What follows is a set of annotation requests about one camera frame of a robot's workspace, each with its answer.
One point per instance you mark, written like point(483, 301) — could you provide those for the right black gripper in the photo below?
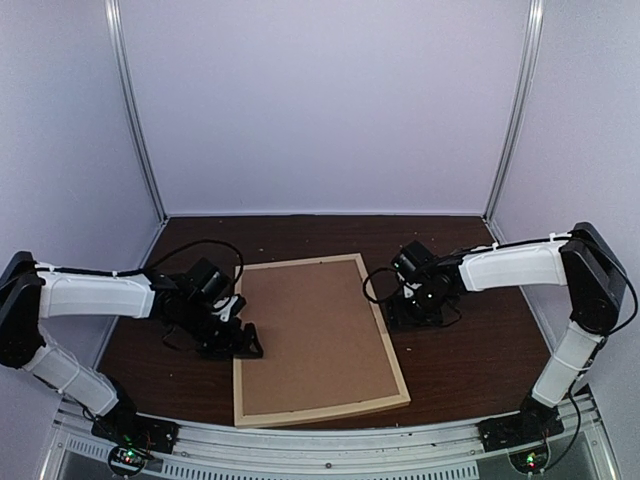
point(398, 316)

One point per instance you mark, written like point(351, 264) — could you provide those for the brown backing board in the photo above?
point(315, 335)

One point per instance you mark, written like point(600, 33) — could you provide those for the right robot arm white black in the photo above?
point(579, 262)

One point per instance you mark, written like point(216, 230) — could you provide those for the aluminium corner post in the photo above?
point(524, 82)
point(116, 32)

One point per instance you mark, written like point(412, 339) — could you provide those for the left aluminium corner post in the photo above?
point(116, 32)

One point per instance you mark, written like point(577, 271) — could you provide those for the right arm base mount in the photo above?
point(511, 431)

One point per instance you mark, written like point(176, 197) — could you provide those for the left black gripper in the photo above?
point(229, 345)

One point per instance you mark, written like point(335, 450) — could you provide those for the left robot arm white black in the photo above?
point(197, 301)

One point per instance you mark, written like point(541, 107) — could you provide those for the right aluminium corner post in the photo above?
point(524, 82)

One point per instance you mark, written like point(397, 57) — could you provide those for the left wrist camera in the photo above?
point(229, 307)

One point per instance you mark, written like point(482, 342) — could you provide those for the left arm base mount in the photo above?
point(146, 434)

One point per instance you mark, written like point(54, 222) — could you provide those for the aluminium front rail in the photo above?
point(451, 450)

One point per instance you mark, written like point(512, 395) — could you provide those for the light wooden picture frame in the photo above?
point(320, 410)

